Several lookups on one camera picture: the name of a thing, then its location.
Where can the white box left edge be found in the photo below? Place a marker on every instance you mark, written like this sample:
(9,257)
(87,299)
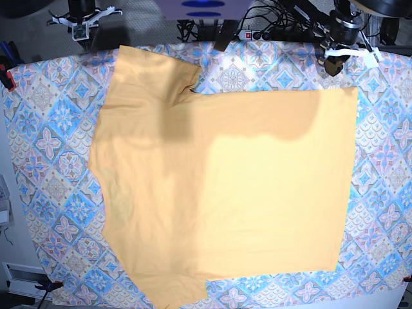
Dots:
(7,218)

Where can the white power strip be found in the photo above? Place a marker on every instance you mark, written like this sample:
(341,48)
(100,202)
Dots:
(250,35)

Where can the red-black clamp left upper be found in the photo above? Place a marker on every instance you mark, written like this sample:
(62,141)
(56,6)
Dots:
(7,63)

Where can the white wall trunking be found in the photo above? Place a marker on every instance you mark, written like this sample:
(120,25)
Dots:
(24,278)

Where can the purple robot base plate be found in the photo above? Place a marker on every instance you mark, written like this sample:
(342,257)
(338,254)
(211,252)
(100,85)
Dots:
(203,9)

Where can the red-black clamp left lower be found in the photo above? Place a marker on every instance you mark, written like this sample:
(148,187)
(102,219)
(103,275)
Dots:
(48,286)

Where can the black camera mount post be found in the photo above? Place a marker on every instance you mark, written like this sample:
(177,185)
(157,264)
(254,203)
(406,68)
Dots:
(226,34)

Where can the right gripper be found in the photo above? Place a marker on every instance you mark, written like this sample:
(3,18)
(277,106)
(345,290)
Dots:
(80,27)

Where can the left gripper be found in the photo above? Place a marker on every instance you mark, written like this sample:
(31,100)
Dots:
(335,55)

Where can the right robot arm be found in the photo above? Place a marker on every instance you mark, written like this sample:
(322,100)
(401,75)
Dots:
(80,8)

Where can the red-black clamp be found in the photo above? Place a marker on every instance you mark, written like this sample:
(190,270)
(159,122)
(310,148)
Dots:
(7,63)
(48,286)

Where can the patterned blue tablecloth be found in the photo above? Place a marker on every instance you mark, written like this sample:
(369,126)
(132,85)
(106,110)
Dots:
(50,118)

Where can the yellow T-shirt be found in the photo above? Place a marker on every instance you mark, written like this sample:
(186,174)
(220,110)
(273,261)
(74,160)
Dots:
(203,187)

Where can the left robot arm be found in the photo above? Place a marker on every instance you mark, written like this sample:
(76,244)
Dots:
(344,38)

